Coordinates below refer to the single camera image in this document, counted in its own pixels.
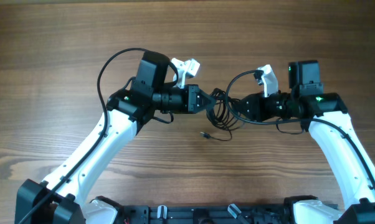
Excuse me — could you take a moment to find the thin black usb cable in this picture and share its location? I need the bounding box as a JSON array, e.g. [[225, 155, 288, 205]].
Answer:
[[200, 88, 247, 142]]

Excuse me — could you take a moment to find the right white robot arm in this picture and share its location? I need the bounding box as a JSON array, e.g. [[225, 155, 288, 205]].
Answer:
[[225, 60, 375, 223]]

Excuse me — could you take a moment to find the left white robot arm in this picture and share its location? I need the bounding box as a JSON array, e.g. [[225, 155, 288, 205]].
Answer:
[[14, 50, 215, 223]]

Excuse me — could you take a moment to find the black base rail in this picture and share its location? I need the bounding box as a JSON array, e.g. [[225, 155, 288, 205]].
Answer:
[[119, 203, 299, 224]]

